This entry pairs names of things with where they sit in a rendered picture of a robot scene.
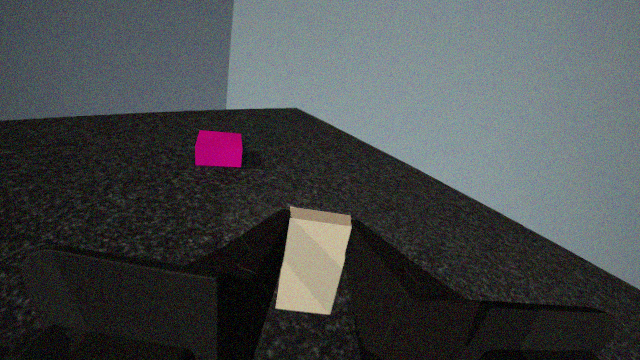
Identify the magenta block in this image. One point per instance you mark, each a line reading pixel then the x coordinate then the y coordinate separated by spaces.
pixel 218 149

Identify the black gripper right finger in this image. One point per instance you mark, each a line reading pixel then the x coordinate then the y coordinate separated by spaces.
pixel 401 312

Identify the beige rectangular block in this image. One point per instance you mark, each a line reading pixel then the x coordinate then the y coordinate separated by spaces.
pixel 313 260

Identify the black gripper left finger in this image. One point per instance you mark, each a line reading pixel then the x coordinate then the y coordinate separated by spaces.
pixel 214 306

